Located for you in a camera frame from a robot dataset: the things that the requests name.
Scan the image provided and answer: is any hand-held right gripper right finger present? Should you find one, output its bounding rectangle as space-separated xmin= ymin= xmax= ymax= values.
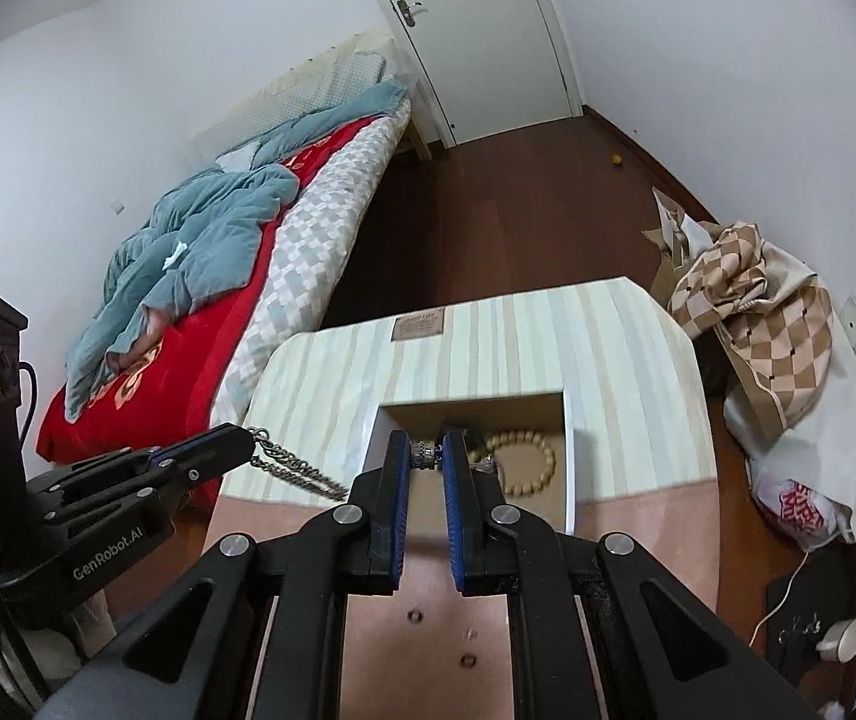
xmin=438 ymin=427 xmax=828 ymax=720

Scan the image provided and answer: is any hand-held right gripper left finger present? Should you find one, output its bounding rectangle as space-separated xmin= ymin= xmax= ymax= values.
xmin=34 ymin=430 xmax=410 ymax=720

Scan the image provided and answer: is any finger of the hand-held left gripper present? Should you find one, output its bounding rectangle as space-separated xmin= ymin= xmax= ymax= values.
xmin=161 ymin=444 xmax=258 ymax=502
xmin=128 ymin=423 xmax=258 ymax=470

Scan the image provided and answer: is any silver metal chain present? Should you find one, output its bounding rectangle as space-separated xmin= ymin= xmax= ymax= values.
xmin=248 ymin=427 xmax=352 ymax=500

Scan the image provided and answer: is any white jewelry box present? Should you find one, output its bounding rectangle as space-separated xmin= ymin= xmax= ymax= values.
xmin=330 ymin=388 xmax=588 ymax=541

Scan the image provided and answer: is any red patterned blanket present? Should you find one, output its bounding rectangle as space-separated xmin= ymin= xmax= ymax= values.
xmin=36 ymin=118 xmax=385 ymax=466

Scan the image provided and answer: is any blue-grey quilt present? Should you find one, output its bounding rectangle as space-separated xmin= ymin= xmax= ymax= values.
xmin=64 ymin=79 xmax=410 ymax=421

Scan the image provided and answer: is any striped beige pink ottoman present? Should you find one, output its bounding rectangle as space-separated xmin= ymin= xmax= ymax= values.
xmin=201 ymin=277 xmax=723 ymax=720

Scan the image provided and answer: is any bed with checkered sheet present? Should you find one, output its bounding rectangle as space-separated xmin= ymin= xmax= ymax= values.
xmin=36 ymin=30 xmax=430 ymax=470

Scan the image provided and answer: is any white red printed plastic bag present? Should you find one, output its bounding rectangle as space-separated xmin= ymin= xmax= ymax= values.
xmin=750 ymin=465 xmax=856 ymax=545

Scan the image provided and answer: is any black mat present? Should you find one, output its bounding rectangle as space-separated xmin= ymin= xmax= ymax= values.
xmin=764 ymin=574 xmax=856 ymax=685

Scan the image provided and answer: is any brown checkered cloth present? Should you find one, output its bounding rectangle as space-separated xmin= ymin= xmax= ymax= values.
xmin=668 ymin=221 xmax=835 ymax=385

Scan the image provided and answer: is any pale dotted pillow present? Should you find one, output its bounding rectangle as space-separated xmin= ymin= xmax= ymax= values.
xmin=236 ymin=49 xmax=388 ymax=143

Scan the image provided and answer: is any white cloth bundle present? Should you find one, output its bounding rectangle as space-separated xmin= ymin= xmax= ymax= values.
xmin=722 ymin=238 xmax=856 ymax=541

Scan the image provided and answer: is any white round plug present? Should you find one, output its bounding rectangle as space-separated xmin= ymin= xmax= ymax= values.
xmin=816 ymin=618 xmax=856 ymax=665

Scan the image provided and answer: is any white door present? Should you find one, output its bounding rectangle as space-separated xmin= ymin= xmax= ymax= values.
xmin=353 ymin=0 xmax=588 ymax=149

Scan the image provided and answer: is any wooden bead bracelet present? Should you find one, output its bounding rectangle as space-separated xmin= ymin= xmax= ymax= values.
xmin=468 ymin=429 xmax=558 ymax=498

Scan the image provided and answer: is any black cable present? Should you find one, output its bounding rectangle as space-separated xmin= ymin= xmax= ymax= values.
xmin=14 ymin=362 xmax=40 ymax=482

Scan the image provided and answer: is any white cable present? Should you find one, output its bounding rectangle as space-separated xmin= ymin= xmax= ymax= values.
xmin=746 ymin=493 xmax=856 ymax=647

